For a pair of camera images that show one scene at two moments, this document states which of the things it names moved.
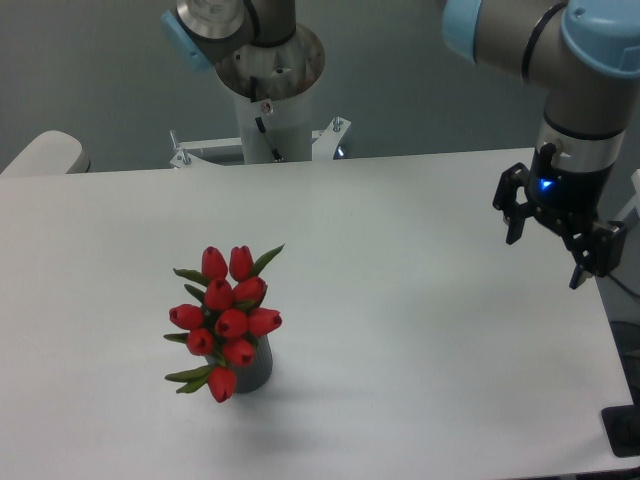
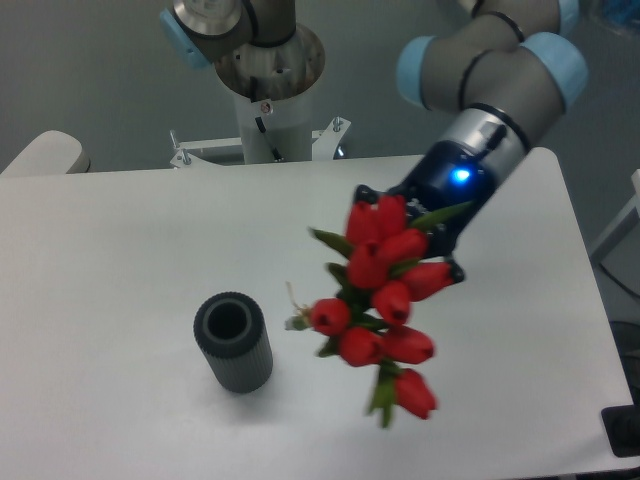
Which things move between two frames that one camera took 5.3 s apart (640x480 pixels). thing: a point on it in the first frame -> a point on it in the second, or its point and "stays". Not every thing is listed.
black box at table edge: (622, 424) stays
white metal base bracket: (324, 143) stays
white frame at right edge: (635, 201) stays
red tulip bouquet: (229, 318) -> (377, 283)
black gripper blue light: (573, 193) -> (448, 176)
